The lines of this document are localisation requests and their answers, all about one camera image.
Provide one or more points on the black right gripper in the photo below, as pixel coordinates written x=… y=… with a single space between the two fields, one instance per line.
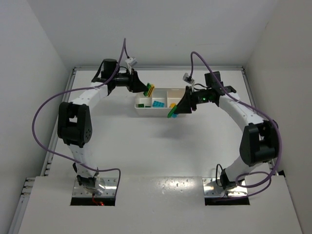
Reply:
x=193 y=99

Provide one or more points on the green lego plate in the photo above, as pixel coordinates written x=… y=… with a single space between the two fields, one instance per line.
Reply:
x=172 y=111

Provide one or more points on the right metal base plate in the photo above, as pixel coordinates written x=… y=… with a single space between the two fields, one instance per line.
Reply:
x=212 y=190

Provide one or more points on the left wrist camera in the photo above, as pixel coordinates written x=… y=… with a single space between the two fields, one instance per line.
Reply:
x=131 y=62

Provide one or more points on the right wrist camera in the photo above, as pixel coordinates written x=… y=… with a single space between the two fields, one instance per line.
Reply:
x=188 y=79

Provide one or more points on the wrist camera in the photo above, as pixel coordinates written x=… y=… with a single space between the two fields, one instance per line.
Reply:
x=131 y=62
x=188 y=79

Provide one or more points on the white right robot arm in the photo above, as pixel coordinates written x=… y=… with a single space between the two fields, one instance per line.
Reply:
x=259 y=143

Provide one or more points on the bee lego stack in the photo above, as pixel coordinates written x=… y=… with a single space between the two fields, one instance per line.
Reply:
x=152 y=90

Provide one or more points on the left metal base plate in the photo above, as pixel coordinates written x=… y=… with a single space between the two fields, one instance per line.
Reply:
x=104 y=188

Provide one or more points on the white divided container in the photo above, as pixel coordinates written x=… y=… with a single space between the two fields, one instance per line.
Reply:
x=166 y=95

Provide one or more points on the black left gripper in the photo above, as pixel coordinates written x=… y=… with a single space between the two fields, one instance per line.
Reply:
x=133 y=81

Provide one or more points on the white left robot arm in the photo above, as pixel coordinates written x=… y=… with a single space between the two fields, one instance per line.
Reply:
x=74 y=118

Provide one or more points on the metal base plate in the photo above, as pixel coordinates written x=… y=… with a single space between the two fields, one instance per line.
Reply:
x=212 y=190
x=104 y=188

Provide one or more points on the light blue long lego brick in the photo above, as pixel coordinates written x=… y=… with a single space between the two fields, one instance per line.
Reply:
x=158 y=104

